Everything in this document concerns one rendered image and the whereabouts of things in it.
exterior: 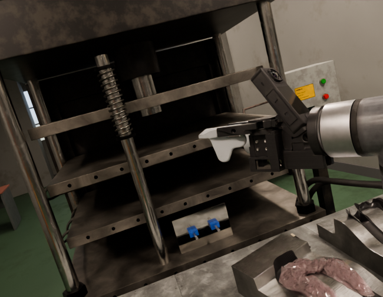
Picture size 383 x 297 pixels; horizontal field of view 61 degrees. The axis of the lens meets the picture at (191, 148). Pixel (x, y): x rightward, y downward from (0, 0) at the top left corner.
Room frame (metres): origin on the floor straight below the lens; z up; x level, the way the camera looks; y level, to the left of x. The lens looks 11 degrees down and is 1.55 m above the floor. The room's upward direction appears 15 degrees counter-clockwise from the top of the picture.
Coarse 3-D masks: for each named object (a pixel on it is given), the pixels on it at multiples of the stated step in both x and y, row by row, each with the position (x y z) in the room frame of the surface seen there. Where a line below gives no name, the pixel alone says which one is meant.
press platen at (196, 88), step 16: (208, 80) 1.53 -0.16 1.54; (224, 80) 1.55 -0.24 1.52; (240, 80) 1.56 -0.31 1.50; (160, 96) 1.49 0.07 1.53; (176, 96) 1.50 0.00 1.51; (96, 112) 1.43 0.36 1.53; (128, 112) 1.46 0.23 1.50; (32, 128) 1.38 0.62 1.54; (48, 128) 1.39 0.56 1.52; (64, 128) 1.40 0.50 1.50
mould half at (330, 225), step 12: (336, 216) 1.25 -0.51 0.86; (348, 216) 1.09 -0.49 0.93; (372, 216) 1.06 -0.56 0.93; (324, 228) 1.18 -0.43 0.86; (336, 228) 1.10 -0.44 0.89; (348, 228) 1.03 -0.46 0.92; (360, 228) 1.02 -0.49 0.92; (336, 240) 1.12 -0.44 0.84; (348, 240) 1.05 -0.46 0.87; (360, 240) 0.98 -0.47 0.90; (372, 240) 0.98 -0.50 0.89; (348, 252) 1.06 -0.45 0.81; (360, 252) 1.00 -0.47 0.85; (372, 252) 0.94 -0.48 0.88; (372, 264) 0.94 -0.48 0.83
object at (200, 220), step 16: (192, 208) 1.52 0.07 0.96; (208, 208) 1.46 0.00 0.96; (224, 208) 1.48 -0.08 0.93; (176, 224) 1.43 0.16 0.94; (192, 224) 1.44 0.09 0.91; (208, 224) 1.46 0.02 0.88; (224, 224) 1.47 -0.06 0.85; (176, 240) 1.50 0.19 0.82; (192, 240) 1.44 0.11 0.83; (208, 240) 1.45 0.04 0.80
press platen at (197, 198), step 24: (168, 168) 2.14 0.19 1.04; (192, 168) 1.97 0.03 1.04; (216, 168) 1.82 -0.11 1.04; (240, 168) 1.69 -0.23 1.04; (264, 168) 1.58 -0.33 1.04; (96, 192) 2.02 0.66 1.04; (120, 192) 1.86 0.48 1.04; (168, 192) 1.62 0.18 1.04; (192, 192) 1.51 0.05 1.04; (216, 192) 1.48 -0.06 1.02; (96, 216) 1.54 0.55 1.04; (120, 216) 1.45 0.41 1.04; (72, 240) 1.35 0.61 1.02
